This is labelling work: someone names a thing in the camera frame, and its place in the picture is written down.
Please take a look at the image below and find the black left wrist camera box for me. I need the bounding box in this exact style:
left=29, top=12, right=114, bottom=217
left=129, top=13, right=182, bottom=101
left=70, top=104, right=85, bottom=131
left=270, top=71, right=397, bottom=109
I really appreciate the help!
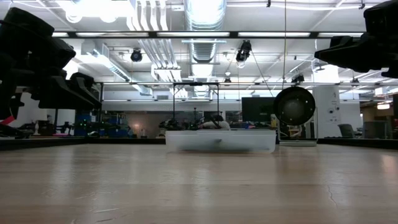
left=49, top=39, right=76, bottom=70

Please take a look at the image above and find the person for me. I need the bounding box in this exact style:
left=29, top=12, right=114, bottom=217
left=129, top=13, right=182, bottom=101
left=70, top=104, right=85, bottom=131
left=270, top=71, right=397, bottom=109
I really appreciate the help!
left=198, top=114, right=231, bottom=131

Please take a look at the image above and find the black table edge rail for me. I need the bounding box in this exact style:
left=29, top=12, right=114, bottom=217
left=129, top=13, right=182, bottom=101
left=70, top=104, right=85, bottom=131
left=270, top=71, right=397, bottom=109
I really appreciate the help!
left=0, top=136, right=398, bottom=151

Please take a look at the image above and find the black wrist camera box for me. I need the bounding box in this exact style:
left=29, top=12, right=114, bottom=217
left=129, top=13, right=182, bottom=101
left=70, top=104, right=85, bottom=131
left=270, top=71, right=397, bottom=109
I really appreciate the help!
left=49, top=39, right=76, bottom=70
left=363, top=1, right=396, bottom=37

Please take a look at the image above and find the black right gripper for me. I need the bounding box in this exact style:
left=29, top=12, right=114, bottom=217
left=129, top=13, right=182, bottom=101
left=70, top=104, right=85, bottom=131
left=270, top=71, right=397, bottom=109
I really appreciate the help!
left=314, top=33, right=398, bottom=79

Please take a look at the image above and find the black overhead frame beam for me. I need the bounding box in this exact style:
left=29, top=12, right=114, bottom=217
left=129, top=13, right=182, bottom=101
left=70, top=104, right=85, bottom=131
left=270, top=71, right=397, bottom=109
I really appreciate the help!
left=51, top=30, right=364, bottom=39

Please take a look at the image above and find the silver ceiling air duct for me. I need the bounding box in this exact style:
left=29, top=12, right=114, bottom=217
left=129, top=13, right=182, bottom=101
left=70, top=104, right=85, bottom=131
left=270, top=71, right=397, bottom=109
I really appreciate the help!
left=183, top=0, right=228, bottom=63

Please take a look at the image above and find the clear plastic supply box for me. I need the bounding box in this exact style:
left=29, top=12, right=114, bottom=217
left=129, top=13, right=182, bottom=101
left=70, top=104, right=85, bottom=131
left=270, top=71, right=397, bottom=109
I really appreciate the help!
left=165, top=129, right=277, bottom=154

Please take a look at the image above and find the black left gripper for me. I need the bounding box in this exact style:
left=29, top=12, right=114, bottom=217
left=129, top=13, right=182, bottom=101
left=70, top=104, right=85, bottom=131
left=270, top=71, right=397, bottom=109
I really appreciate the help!
left=12, top=52, right=103, bottom=110

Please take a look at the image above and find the black monitor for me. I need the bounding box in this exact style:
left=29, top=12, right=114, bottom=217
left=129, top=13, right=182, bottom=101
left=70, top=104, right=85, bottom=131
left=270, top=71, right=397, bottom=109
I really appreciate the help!
left=241, top=96, right=276, bottom=123

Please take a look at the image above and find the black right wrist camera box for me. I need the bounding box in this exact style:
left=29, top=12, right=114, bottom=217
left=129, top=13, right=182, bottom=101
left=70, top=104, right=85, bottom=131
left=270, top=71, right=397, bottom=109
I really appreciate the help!
left=363, top=1, right=396, bottom=37

